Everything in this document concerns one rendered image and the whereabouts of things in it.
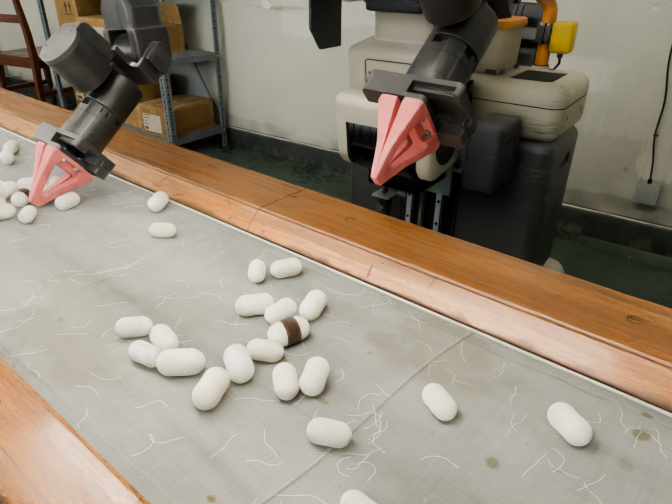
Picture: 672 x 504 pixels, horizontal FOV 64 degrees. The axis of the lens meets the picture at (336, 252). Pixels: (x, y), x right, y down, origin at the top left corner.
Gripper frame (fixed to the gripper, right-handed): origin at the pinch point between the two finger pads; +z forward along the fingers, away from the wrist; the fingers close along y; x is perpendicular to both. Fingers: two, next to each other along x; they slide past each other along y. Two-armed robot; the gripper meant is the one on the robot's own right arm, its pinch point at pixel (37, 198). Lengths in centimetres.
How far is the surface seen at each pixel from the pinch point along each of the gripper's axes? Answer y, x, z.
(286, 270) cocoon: 36.7, 6.0, -6.6
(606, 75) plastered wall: 13, 141, -152
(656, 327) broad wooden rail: 69, 13, -17
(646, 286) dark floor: 52, 172, -88
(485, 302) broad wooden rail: 56, 10, -12
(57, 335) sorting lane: 28.0, -6.0, 9.6
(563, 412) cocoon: 66, 4, -5
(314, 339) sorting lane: 45.6, 3.3, -1.6
